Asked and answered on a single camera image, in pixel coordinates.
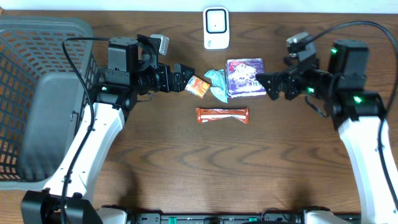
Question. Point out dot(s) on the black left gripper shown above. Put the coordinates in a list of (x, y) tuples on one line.
[(166, 78)]

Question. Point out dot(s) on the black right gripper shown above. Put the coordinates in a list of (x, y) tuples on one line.
[(291, 77)]

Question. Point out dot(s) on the orange tissue pack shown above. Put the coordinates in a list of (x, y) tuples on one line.
[(197, 86)]

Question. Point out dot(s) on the purple snack bag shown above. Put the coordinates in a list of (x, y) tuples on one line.
[(241, 78)]

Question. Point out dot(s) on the teal snack packet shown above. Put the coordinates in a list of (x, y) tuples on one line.
[(218, 84)]

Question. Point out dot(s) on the orange snack bar wrapper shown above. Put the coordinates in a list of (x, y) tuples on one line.
[(205, 115)]

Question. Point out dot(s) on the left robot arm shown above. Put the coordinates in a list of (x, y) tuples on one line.
[(133, 69)]

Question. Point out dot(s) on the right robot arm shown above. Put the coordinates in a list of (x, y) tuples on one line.
[(357, 115)]

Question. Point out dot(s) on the white barcode scanner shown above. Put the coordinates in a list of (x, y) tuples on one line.
[(216, 33)]

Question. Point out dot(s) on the grey plastic shopping basket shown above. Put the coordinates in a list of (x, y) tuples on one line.
[(46, 63)]

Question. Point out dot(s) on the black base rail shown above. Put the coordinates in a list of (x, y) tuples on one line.
[(156, 218)]

